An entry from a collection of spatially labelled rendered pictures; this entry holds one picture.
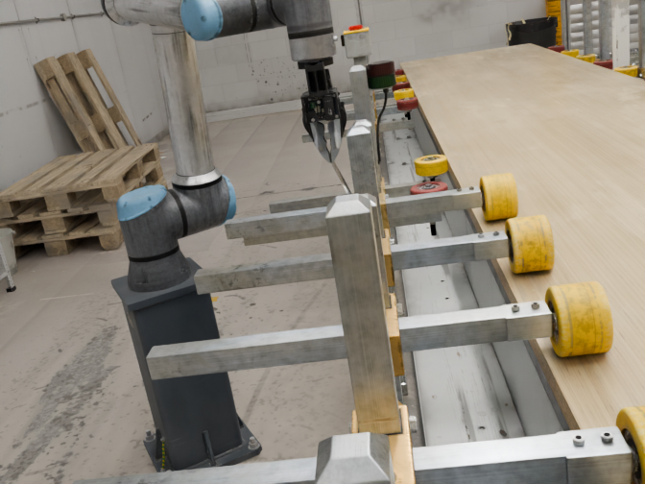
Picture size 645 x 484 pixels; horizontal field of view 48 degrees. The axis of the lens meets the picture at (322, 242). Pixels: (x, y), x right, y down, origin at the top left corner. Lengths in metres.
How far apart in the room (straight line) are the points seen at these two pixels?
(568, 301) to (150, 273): 1.49
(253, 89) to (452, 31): 2.57
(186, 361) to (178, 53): 1.30
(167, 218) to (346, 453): 1.78
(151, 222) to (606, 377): 1.50
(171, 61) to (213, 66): 7.38
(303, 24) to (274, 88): 7.92
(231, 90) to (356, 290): 8.89
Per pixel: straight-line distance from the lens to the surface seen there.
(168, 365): 0.87
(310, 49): 1.42
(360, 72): 1.53
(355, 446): 0.35
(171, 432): 2.28
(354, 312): 0.57
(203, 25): 1.45
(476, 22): 9.28
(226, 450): 2.37
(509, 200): 1.28
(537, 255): 1.05
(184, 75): 2.05
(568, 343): 0.82
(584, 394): 0.80
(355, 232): 0.55
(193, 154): 2.10
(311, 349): 0.83
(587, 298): 0.83
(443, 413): 1.28
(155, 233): 2.09
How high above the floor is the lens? 1.32
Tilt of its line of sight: 19 degrees down
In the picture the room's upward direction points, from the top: 9 degrees counter-clockwise
